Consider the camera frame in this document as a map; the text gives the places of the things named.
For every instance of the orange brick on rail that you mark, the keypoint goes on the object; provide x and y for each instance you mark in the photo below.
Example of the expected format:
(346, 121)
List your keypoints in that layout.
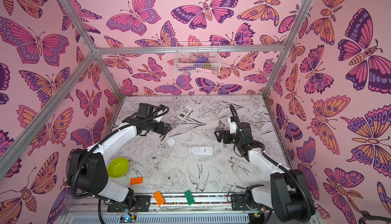
(159, 198)

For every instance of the green brick on rail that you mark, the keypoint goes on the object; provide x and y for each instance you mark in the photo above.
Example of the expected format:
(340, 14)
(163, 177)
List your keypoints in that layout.
(189, 197)

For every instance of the aluminium cage frame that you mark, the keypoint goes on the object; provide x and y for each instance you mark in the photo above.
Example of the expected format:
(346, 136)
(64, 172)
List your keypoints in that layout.
(95, 53)

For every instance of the small circuit board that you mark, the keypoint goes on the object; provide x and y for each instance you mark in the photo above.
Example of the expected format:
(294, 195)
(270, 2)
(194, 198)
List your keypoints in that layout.
(127, 219)

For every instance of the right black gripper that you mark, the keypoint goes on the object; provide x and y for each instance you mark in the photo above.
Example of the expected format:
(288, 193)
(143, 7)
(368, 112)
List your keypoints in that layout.
(221, 137)

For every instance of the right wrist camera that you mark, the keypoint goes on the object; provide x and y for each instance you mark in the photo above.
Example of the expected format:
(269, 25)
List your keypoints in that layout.
(233, 124)

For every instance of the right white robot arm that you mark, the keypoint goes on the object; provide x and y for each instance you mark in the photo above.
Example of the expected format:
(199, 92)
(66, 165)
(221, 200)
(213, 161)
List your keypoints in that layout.
(288, 194)

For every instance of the white battery cover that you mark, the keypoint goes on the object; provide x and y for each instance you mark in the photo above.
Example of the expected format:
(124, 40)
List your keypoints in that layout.
(171, 142)

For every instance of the orange brick on table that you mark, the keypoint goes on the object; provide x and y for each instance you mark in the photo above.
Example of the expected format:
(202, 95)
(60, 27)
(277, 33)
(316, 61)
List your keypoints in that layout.
(136, 181)

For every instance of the white wire basket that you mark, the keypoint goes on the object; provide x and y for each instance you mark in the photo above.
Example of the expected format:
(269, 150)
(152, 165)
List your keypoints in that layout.
(198, 58)

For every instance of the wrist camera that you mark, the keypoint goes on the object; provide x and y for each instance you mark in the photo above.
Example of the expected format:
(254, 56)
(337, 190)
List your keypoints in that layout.
(233, 124)
(159, 112)

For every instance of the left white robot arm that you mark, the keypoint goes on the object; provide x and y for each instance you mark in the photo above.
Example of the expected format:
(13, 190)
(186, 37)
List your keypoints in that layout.
(88, 171)

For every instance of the white remote control far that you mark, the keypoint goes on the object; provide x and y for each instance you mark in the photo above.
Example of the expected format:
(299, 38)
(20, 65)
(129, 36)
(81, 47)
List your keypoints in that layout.
(186, 111)

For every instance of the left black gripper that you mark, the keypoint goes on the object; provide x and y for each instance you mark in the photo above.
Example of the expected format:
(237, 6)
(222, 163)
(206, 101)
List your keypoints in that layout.
(165, 131)

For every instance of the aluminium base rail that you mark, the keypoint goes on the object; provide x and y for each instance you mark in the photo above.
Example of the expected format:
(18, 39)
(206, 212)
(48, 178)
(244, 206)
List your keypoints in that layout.
(209, 208)

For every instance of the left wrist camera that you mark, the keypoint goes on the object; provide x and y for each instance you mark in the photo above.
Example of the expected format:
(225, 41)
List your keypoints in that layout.
(159, 112)

